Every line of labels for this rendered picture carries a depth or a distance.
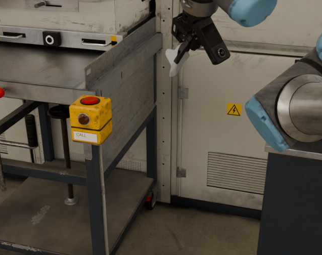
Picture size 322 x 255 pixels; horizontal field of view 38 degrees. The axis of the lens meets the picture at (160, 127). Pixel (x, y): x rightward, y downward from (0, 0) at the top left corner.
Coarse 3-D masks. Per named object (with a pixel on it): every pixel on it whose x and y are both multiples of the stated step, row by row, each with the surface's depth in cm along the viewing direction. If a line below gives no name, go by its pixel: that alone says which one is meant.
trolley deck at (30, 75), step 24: (0, 48) 175; (24, 48) 175; (48, 48) 175; (72, 48) 175; (144, 48) 173; (0, 72) 150; (24, 72) 150; (48, 72) 150; (72, 72) 150; (120, 72) 152; (24, 96) 144; (48, 96) 141; (72, 96) 139
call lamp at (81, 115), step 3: (78, 114) 113; (81, 114) 112; (84, 114) 112; (87, 114) 112; (78, 117) 112; (81, 117) 111; (84, 117) 112; (87, 117) 112; (78, 120) 112; (81, 120) 112; (84, 120) 112; (87, 120) 112; (81, 123) 112; (84, 123) 112; (87, 123) 113
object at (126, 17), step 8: (120, 0) 162; (128, 0) 169; (136, 0) 177; (120, 8) 163; (128, 8) 170; (136, 8) 178; (144, 8) 187; (120, 16) 164; (128, 16) 171; (136, 16) 179; (144, 16) 188; (120, 24) 164; (128, 24) 172; (136, 24) 181
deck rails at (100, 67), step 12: (144, 24) 180; (132, 36) 169; (144, 36) 181; (120, 48) 159; (132, 48) 170; (96, 60) 141; (108, 60) 150; (120, 60) 160; (84, 72) 134; (96, 72) 142; (108, 72) 150; (84, 84) 139
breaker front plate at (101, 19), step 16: (0, 0) 170; (16, 0) 168; (32, 0) 166; (48, 0) 164; (64, 0) 163; (112, 0) 158; (0, 16) 173; (16, 16) 171; (32, 16) 169; (48, 16) 167; (64, 16) 166; (80, 16) 164; (96, 16) 162; (112, 16) 160; (112, 32) 163
